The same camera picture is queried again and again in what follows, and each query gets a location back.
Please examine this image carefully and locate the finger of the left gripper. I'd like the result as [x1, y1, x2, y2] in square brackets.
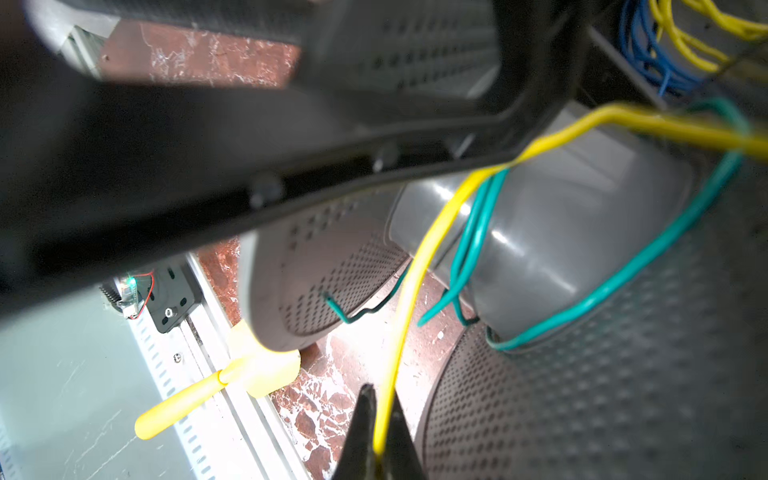
[1, 1, 594, 312]

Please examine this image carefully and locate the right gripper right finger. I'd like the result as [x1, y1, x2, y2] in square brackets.
[383, 398, 426, 480]

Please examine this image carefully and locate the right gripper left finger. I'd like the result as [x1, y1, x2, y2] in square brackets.
[331, 384, 377, 480]

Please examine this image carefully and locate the yellow plastic scoop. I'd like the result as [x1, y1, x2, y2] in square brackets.
[134, 320, 301, 440]

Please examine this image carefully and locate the grey perforated cable spool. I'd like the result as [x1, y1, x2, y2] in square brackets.
[236, 0, 768, 480]

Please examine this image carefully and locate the green circuit board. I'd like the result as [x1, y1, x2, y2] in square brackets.
[98, 271, 156, 320]

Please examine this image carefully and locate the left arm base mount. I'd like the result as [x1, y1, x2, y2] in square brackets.
[147, 259, 203, 334]

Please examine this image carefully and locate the green cable on spool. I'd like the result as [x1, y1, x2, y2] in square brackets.
[323, 98, 751, 352]

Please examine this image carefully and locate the yellow and blue cable coil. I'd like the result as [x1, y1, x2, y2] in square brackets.
[617, 0, 768, 97]

